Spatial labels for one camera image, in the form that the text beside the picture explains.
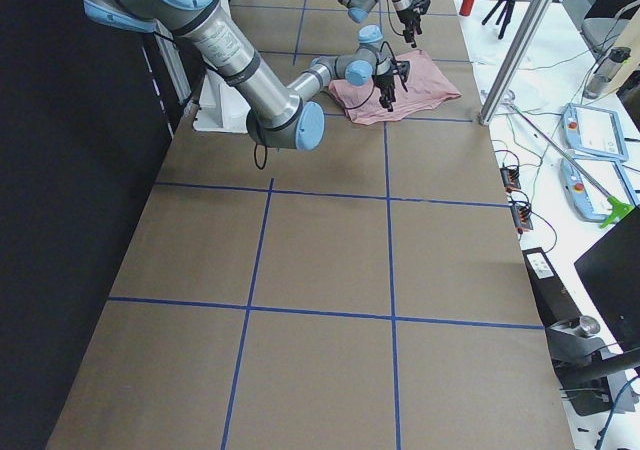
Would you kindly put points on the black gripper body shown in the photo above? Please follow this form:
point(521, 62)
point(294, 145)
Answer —
point(407, 16)
point(385, 81)

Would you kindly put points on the aluminium frame post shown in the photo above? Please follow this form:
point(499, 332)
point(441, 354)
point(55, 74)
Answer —
point(523, 37)

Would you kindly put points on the black tripod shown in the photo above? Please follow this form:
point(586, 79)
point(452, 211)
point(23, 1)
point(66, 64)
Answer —
point(503, 20)

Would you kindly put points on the lower teach pendant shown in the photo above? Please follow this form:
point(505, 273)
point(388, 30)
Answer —
point(588, 202)

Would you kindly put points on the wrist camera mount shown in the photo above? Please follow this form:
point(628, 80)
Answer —
point(402, 70)
point(421, 7)

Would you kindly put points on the upper orange connector block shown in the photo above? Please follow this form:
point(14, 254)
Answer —
point(510, 175)

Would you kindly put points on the black monitor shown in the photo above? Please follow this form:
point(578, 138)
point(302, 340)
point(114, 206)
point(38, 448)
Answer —
point(609, 272)

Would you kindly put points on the upper teach pendant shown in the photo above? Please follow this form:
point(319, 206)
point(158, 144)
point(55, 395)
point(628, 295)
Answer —
point(594, 131)

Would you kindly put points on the teach pendant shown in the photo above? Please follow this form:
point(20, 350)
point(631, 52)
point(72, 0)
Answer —
point(594, 131)
point(588, 202)

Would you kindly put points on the reacher grabber tool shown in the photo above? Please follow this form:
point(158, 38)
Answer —
point(618, 210)

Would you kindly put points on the black power box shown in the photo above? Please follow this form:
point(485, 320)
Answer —
point(553, 301)

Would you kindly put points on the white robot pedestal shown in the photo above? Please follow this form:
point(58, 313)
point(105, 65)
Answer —
point(221, 108)

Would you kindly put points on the pink t-shirt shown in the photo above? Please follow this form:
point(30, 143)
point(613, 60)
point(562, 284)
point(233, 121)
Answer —
point(427, 89)

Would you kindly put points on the orange connector block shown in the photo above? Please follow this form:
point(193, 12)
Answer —
point(510, 175)
point(521, 212)

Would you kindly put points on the lower orange connector block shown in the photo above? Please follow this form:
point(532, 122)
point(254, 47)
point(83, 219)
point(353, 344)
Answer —
point(521, 212)

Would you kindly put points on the clear water bottle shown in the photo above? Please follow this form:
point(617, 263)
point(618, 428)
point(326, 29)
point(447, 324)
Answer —
point(606, 71)

